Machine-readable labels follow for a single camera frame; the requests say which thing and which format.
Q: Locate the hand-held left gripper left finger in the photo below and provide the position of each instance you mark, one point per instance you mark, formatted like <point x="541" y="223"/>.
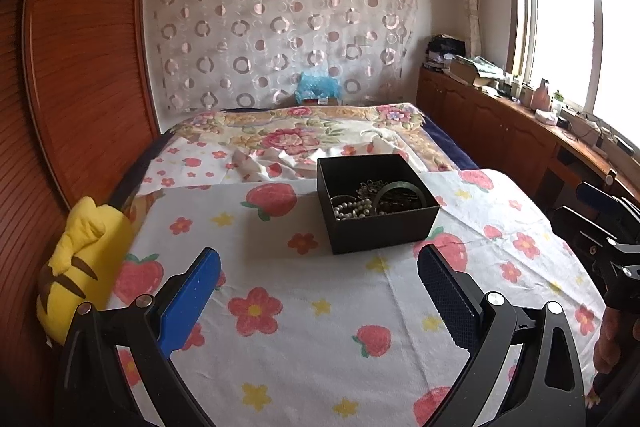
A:
<point x="192" y="297"/>

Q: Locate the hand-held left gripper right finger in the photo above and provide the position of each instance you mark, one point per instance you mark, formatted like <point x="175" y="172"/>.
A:
<point x="445" y="302"/>

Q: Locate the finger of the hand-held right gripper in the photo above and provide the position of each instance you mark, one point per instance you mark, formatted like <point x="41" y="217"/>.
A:
<point x="590" y="229"/>
<point x="595" y="197"/>

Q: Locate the black jewelry box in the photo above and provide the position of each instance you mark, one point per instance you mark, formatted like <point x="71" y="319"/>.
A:
<point x="380" y="232"/>

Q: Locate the green bangle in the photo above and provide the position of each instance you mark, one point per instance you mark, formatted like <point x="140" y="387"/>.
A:
<point x="400" y="186"/>

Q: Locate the person's right hand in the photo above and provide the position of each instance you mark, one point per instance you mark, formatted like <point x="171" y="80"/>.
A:
<point x="617" y="352"/>

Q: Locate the white tissue pack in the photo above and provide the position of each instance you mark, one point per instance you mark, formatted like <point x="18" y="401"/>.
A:
<point x="546" y="117"/>

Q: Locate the pink bottle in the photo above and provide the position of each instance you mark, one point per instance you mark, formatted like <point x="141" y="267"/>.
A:
<point x="542" y="93"/>

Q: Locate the yellow plush toy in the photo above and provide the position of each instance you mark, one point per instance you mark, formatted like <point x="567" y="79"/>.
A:
<point x="82" y="257"/>

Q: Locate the strawberry printed white cloth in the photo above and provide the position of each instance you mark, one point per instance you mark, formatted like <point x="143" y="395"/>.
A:
<point x="310" y="307"/>

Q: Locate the wooden cabinet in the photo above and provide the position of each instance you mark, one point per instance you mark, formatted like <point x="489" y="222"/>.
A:
<point x="490" y="122"/>

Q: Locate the dark blue bedsheet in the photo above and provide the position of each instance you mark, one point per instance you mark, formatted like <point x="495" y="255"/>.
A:
<point x="450" y="142"/>

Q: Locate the window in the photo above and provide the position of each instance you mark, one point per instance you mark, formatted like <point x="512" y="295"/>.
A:
<point x="580" y="22"/>

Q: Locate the pile of papers and boxes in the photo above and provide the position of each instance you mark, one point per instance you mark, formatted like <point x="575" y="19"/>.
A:
<point x="465" y="62"/>

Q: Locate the floral blanket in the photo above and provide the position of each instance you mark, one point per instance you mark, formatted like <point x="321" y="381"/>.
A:
<point x="300" y="137"/>

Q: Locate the blue plush toy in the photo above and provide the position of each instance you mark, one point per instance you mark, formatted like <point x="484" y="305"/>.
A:
<point x="317" y="87"/>

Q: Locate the wooden headboard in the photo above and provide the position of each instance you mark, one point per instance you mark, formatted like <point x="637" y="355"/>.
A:
<point x="85" y="57"/>

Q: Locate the circle patterned sheer curtain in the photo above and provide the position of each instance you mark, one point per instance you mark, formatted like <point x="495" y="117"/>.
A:
<point x="280" y="27"/>

